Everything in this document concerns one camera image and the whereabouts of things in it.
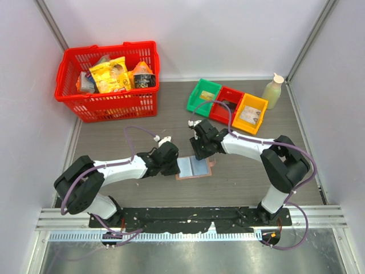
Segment green plastic bin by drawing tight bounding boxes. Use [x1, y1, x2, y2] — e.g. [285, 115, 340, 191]
[186, 79, 222, 117]

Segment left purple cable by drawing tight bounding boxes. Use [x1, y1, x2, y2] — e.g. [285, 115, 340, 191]
[59, 126, 160, 252]

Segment red plastic shopping basket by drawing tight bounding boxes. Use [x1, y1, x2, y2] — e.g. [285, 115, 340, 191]
[54, 41, 160, 123]

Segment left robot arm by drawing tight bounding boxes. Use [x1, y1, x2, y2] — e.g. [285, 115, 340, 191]
[54, 140, 180, 227]

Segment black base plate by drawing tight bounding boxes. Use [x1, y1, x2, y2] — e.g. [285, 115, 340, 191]
[102, 207, 292, 234]

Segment black round can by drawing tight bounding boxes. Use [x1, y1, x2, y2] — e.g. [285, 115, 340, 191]
[133, 74, 156, 88]

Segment pink leather card holder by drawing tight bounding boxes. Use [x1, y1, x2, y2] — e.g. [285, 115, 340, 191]
[176, 156, 216, 180]

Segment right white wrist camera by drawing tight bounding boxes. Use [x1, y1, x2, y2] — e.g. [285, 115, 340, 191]
[188, 120, 201, 129]

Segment yellow chips bag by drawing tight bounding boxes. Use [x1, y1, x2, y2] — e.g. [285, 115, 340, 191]
[89, 57, 132, 94]

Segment black credit card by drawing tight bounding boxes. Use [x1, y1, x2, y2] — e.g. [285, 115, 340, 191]
[221, 100, 237, 112]

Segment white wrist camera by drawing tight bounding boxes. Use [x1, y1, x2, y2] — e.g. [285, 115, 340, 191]
[153, 135, 172, 147]
[188, 120, 201, 129]

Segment white VIP credit card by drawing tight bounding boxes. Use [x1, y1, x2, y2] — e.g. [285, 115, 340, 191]
[240, 106, 261, 124]

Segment white cable duct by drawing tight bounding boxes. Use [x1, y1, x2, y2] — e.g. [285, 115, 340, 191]
[48, 230, 262, 243]

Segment grey small box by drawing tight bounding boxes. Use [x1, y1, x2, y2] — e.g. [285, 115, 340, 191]
[76, 71, 95, 94]

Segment yellow plastic bin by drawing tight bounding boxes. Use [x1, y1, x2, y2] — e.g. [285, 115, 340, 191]
[232, 94, 268, 135]

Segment gold credit card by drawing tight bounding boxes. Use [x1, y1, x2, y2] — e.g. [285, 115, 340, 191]
[199, 90, 215, 101]

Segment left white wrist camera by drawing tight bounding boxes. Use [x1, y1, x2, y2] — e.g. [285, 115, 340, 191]
[153, 135, 172, 147]

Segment green lotion bottle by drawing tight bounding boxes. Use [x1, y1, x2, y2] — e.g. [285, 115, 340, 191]
[262, 73, 284, 110]

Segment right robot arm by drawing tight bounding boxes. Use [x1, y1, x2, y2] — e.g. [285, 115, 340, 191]
[188, 119, 310, 225]

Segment red plastic bin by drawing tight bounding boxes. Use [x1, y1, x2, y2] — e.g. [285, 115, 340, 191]
[209, 86, 245, 125]

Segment orange snack packet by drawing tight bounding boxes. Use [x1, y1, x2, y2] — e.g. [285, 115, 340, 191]
[127, 61, 153, 88]

